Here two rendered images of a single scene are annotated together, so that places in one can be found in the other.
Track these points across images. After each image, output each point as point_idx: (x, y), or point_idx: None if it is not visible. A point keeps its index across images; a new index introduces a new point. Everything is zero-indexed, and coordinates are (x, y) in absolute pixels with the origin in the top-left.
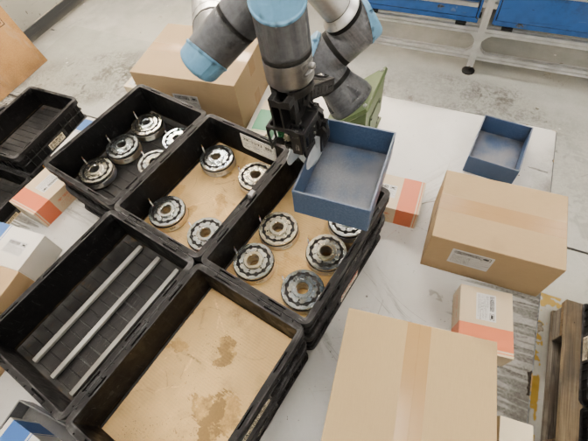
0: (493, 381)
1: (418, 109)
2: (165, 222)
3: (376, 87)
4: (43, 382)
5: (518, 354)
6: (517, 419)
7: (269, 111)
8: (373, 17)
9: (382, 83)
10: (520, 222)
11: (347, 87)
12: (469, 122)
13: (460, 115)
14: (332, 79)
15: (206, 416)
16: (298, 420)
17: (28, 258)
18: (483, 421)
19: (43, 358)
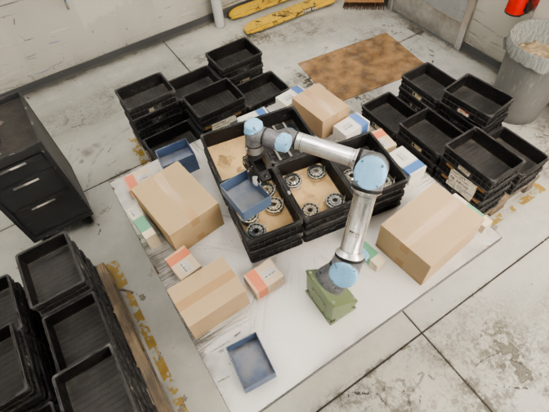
0: (162, 225)
1: (321, 356)
2: (310, 169)
3: (319, 287)
4: (270, 121)
5: (166, 275)
6: (152, 256)
7: (372, 256)
8: (332, 266)
9: (329, 306)
10: (197, 293)
11: (326, 268)
12: (287, 377)
13: (296, 377)
14: (261, 177)
15: (226, 158)
16: (211, 194)
17: (337, 129)
18: (157, 214)
19: (283, 125)
